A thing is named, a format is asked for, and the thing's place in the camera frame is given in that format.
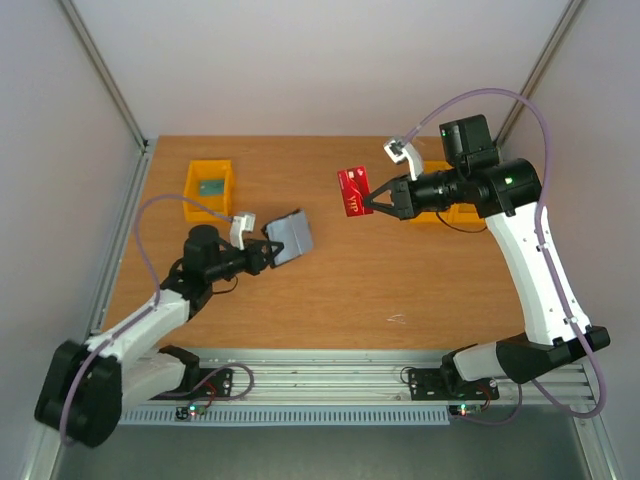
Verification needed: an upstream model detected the yellow bin with red card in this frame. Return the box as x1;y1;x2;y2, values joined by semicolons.
447;204;485;225

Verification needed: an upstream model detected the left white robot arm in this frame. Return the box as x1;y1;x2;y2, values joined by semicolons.
34;225;285;447

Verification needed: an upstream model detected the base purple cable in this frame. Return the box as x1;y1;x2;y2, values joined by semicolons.
191;362;255;403
457;381;524;426

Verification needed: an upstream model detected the grey slotted cable duct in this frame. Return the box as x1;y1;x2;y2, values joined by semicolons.
119;405;449;428

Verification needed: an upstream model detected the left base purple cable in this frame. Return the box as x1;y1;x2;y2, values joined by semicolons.
191;362;255;403

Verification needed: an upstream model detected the left yellow bin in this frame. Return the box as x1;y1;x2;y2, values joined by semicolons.
183;159;235;223

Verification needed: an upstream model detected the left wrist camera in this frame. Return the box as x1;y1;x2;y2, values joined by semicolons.
229;212;256;250

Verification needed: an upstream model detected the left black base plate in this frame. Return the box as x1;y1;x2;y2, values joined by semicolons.
151;368;234;401

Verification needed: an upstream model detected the green card in bin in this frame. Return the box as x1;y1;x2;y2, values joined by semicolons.
199;179;225;197

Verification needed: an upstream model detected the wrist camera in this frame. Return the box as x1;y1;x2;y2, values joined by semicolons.
383;137;424;181
229;212;256;250

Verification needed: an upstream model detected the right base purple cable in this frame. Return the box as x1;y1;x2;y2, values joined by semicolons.
457;381;524;426

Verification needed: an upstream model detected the red VIP card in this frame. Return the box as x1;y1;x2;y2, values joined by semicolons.
337;166;373;217

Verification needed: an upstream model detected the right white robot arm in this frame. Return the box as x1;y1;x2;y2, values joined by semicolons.
364;115;610;397

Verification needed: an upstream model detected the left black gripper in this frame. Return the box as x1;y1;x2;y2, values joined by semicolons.
207;237;284;282

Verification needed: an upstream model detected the black leather card holder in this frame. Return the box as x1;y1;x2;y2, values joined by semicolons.
262;209;314;268

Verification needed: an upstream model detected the yellow bin with black card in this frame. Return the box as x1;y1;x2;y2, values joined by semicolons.
410;160;453;224

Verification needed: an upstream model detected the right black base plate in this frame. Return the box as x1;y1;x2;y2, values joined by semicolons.
401;367;500;402

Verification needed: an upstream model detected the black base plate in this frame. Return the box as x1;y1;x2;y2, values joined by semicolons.
151;368;234;401
401;367;500;402

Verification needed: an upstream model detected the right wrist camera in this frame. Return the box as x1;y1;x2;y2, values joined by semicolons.
383;137;424;181

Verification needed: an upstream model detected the aluminium rail frame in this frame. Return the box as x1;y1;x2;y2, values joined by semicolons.
47;347;596;407

